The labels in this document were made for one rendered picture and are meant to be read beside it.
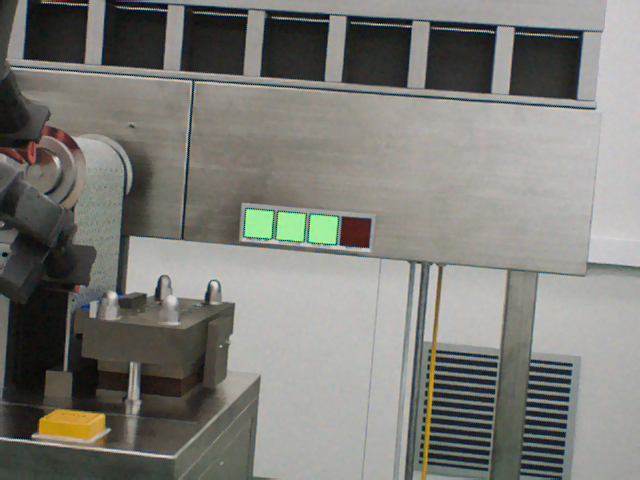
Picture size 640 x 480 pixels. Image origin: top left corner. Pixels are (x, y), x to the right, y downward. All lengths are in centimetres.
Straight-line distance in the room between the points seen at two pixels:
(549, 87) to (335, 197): 45
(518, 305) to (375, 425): 232
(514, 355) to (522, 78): 54
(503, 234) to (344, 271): 240
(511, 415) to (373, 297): 221
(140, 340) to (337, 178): 52
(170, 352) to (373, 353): 273
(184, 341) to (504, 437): 77
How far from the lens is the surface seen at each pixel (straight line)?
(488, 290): 434
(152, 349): 170
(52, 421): 152
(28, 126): 166
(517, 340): 217
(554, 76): 209
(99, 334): 172
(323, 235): 200
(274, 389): 445
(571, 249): 200
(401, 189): 199
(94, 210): 184
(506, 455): 221
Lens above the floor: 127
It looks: 3 degrees down
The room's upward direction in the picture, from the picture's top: 5 degrees clockwise
